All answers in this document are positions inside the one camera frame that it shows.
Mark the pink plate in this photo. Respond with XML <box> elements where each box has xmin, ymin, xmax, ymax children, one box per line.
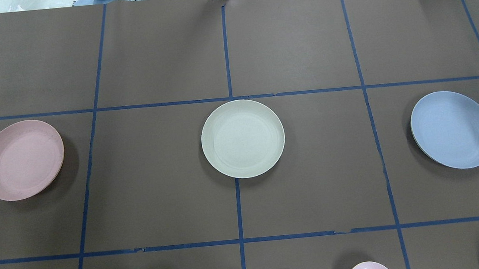
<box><xmin>0</xmin><ymin>119</ymin><xmax>65</xmax><ymax>202</ymax></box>

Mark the cream plate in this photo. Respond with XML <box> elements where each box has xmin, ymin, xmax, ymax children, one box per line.
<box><xmin>200</xmin><ymin>100</ymin><xmax>285</xmax><ymax>179</ymax></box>

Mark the blue plate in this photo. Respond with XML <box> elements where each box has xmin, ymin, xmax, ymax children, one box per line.
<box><xmin>410</xmin><ymin>91</ymin><xmax>479</xmax><ymax>170</ymax></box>

